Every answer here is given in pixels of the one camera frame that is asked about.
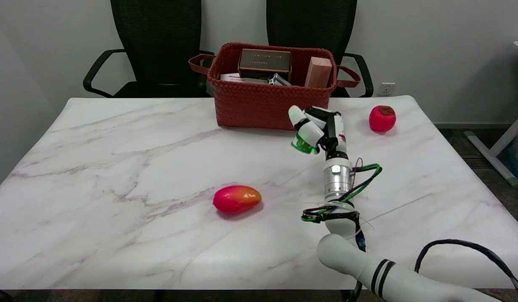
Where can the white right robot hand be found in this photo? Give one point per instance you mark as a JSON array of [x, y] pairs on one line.
[[332, 128]]

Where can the green gum jar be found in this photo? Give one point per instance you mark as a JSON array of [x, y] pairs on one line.
[[302, 145]]

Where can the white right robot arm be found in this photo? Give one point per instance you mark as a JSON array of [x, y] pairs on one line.
[[347, 235]]

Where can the brown woven storage basket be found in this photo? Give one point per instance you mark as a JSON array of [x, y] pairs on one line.
[[272, 94]]

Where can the red toy persimmon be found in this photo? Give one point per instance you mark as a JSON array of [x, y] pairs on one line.
[[382, 118]]

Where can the light wooden block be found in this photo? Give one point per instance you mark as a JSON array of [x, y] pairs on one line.
[[318, 72]]

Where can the dark brown rectangular box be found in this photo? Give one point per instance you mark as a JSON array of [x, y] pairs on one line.
[[264, 63]]

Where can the black mesh office chair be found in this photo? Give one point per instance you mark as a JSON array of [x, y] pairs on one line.
[[158, 46], [313, 29]]

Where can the white flat box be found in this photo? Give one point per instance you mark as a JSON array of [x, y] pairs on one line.
[[238, 78]]

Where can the red yellow toy mango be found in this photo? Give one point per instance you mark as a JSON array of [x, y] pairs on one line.
[[236, 199]]

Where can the white desk with legs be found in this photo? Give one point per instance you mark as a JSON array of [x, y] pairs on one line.
[[500, 138]]

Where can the white wall power socket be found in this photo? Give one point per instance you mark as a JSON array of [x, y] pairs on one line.
[[385, 89]]

